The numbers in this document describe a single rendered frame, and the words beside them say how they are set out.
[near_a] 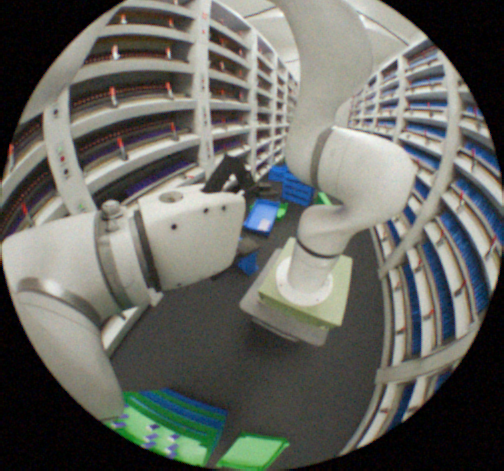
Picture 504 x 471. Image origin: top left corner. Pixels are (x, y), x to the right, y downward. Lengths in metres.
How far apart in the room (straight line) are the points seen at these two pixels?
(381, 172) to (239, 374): 0.82
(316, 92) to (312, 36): 0.07
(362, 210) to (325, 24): 0.23
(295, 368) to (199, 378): 0.43
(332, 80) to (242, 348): 0.87
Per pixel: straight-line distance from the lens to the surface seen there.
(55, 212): 0.61
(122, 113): 0.65
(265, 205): 1.29
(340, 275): 0.56
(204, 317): 0.85
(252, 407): 0.84
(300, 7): 0.23
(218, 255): 0.16
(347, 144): 0.23
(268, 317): 0.53
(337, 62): 0.20
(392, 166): 0.21
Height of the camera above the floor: 0.79
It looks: 38 degrees down
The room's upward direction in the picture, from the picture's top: straight up
